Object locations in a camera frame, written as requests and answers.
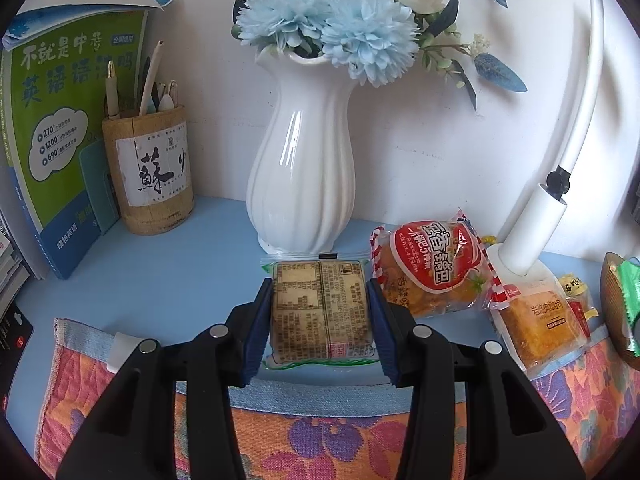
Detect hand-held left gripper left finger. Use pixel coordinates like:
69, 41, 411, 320
55, 277, 275, 480

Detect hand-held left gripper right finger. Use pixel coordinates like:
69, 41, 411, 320
366, 277, 586, 480

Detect small green-edged snack packet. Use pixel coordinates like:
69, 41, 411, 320
260, 257, 381, 368

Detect red snack packet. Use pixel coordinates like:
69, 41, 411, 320
369, 208, 501, 318

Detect floral woven mat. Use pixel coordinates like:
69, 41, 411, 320
37, 317, 640, 480

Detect toast bread packet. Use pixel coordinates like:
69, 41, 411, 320
490, 282, 593, 378

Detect bamboo pen holder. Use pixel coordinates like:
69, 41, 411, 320
101, 104, 196, 236

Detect white desk lamp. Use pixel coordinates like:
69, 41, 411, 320
487, 0, 606, 301

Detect white ribbed vase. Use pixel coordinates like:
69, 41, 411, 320
246, 50, 358, 256

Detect yellow snack packet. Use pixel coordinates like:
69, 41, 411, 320
557, 274, 601, 336

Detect brown woven bowl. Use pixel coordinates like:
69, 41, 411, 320
600, 252, 640, 361

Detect black notebook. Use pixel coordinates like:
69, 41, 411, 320
0, 305, 33, 401

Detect green snack packet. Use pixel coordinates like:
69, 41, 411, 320
616, 257, 640, 341

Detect stack of books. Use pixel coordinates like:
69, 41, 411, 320
0, 200, 36, 311

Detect white pen gold tip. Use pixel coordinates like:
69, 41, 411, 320
104, 59, 121, 120

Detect green book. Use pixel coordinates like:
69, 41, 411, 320
0, 7, 151, 281

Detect blue artificial flower bouquet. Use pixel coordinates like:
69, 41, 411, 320
232, 0, 528, 111

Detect white blue paper cover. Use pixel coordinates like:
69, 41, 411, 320
2, 0, 176, 51

